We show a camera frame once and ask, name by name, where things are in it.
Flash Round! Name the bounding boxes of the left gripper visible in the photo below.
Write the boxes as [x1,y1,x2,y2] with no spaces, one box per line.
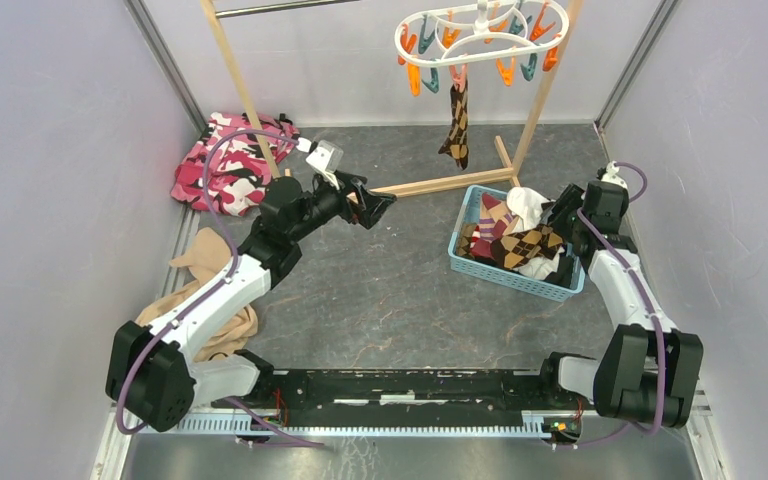
[288,170,396,243]

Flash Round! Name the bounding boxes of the brown argyle sock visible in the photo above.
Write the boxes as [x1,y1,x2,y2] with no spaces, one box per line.
[490,224,566,270]
[438,86,469,170]

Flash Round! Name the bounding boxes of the pink clothespin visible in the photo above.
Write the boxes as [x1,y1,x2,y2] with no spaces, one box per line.
[448,64,468,93]

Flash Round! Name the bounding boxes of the white plastic clip hanger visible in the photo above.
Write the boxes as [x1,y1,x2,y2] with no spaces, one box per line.
[392,1,575,97]

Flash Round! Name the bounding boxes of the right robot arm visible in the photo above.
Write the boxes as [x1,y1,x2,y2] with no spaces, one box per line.
[537,180,704,428]

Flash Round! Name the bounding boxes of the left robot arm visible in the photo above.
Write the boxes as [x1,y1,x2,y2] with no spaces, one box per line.
[105,171,397,435]

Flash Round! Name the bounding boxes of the white sock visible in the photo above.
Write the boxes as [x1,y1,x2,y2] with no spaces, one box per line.
[506,187,564,281]

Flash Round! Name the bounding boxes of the red striped sock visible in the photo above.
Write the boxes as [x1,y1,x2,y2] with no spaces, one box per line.
[470,193,518,260]

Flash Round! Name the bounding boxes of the blue plastic basket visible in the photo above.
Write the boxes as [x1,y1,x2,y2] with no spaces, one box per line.
[447,185,586,302]

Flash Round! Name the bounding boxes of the pink camouflage cloth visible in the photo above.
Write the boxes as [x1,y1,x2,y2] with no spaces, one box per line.
[170,112,272,216]

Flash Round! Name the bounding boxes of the beige cloth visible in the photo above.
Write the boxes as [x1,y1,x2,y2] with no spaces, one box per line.
[135,227,259,362]

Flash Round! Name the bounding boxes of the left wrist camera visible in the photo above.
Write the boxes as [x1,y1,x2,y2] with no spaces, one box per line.
[296,137,343,188]

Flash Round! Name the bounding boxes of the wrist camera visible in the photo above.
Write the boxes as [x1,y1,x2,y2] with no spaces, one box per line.
[597,161,628,189]
[296,137,343,188]

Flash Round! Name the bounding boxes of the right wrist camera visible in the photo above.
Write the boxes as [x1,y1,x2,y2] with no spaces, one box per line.
[597,161,628,189]

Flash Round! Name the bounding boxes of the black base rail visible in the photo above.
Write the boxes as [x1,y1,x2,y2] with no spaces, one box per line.
[241,369,586,428]

